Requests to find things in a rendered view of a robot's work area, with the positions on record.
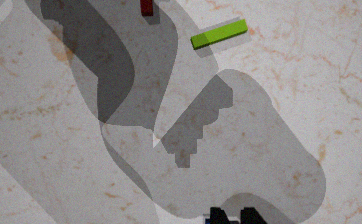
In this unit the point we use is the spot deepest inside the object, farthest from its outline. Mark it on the lime green rod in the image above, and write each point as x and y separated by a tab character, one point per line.
219	34

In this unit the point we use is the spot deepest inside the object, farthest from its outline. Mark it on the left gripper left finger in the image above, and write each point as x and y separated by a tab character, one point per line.
218	216

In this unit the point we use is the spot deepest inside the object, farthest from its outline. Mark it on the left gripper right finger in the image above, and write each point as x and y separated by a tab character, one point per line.
250	216

